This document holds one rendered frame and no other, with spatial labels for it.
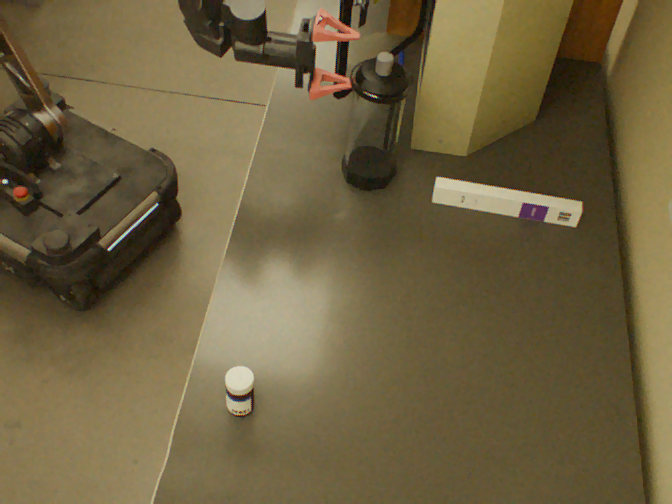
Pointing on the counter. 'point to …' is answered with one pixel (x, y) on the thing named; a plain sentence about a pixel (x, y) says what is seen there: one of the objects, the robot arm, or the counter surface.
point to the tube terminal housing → (485, 71)
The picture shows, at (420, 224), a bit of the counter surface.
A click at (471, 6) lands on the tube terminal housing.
